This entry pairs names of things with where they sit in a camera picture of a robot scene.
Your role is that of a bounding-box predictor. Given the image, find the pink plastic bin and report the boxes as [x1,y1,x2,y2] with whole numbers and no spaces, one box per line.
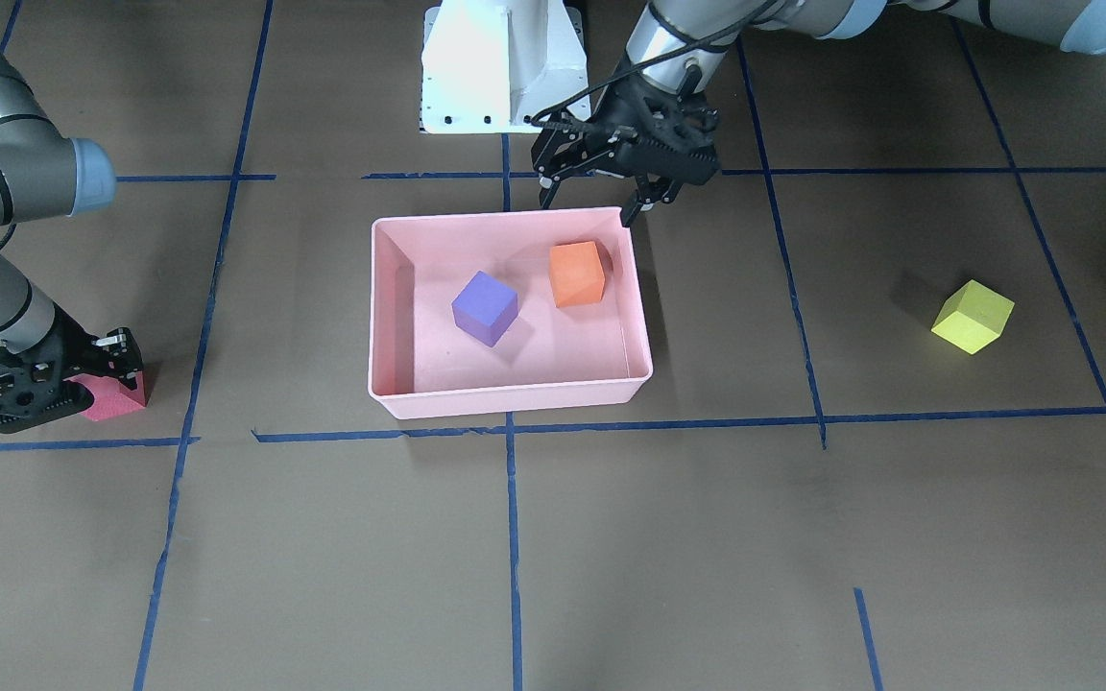
[366,206,654,419]

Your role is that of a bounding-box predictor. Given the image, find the orange foam block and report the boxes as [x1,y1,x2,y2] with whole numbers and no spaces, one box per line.
[547,240,607,308]

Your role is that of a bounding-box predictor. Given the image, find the purple foam block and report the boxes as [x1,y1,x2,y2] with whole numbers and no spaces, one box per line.
[451,271,519,348]

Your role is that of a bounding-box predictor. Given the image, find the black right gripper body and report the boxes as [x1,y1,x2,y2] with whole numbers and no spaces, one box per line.
[0,308,108,435]

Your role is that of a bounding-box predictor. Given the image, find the red foam block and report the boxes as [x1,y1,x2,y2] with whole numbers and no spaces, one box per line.
[67,371,148,421]

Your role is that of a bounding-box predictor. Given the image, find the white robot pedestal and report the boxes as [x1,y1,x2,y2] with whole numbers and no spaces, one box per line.
[419,1,588,135]

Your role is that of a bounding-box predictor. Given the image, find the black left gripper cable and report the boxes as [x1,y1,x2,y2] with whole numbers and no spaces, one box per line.
[529,0,784,130]

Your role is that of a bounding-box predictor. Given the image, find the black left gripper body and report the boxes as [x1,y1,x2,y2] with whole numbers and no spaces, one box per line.
[591,57,721,185]

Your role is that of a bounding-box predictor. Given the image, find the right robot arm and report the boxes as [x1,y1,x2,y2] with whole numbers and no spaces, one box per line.
[0,51,144,435]

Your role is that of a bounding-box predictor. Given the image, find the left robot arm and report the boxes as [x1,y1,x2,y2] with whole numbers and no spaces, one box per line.
[525,1,1106,226]

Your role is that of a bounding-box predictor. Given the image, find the yellow foam block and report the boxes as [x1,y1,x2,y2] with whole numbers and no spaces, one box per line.
[931,279,1015,355]

